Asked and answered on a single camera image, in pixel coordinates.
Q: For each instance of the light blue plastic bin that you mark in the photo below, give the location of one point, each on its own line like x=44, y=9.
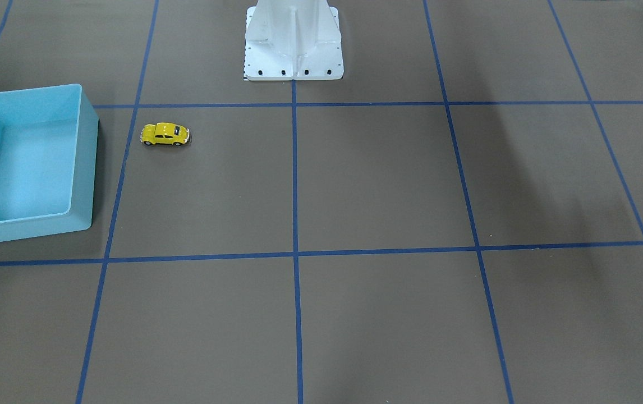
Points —
x=48, y=150

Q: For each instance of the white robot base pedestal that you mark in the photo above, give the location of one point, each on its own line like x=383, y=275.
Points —
x=293, y=40

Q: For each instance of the yellow beetle toy car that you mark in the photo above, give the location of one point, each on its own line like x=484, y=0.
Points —
x=165, y=133

